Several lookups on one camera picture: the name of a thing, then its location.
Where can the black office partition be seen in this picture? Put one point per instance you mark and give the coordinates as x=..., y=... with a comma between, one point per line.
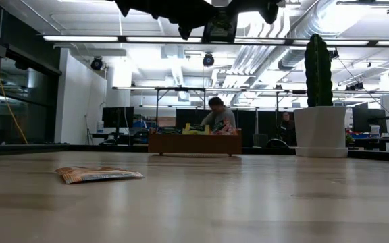
x=248, y=125

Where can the person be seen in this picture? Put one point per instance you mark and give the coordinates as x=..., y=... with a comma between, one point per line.
x=287, y=131
x=219, y=114

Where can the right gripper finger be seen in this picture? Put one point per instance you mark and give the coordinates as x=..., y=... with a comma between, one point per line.
x=248, y=5

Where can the round clear turntable disc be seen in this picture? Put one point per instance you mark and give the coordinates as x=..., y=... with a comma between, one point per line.
x=198, y=155

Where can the lemon lime tea bag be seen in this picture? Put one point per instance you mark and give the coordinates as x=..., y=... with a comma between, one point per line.
x=196, y=129

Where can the black ceiling track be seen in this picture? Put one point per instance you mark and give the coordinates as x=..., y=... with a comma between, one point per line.
x=366, y=2

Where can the black round ceiling fixture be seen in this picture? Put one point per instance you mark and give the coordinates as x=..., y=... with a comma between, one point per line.
x=96, y=63
x=208, y=60

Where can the blackcurrant tea bag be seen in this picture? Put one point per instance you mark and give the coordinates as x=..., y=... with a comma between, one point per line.
x=169, y=130
x=219, y=30

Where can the black computer monitor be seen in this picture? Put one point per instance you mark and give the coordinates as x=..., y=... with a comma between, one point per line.
x=117, y=117
x=366, y=119

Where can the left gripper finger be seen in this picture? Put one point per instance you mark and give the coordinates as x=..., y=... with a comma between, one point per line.
x=191, y=15

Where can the green cactus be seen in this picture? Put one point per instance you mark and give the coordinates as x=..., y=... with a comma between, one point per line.
x=317, y=71

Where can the brown cardboard box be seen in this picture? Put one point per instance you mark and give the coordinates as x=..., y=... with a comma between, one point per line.
x=166, y=121

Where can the white bottle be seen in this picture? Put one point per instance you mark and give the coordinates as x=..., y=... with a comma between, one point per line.
x=100, y=127

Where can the wooden tea organizer box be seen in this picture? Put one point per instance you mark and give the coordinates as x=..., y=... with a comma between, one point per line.
x=194, y=144

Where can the black office chair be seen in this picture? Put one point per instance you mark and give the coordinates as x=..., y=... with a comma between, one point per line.
x=277, y=143

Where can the white cup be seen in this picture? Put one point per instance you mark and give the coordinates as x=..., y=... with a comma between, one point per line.
x=375, y=130

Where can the black metal table frame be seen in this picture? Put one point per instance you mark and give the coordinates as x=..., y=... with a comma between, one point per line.
x=79, y=148

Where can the silver ventilation duct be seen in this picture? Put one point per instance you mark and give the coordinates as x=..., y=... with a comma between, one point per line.
x=312, y=23

